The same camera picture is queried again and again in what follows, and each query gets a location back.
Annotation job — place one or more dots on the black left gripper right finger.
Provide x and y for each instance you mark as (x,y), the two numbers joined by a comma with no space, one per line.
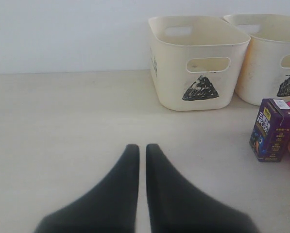
(177,206)

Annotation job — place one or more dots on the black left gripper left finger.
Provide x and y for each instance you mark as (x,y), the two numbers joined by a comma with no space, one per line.
(109,207)

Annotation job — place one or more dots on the purple juice carton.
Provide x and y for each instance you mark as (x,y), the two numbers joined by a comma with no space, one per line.
(271,132)

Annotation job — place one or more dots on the cream bin with triangle mark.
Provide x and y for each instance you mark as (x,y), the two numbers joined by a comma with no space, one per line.
(195,61)

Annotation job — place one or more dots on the cream bin with square mark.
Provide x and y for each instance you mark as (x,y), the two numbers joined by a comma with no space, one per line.
(265,72)

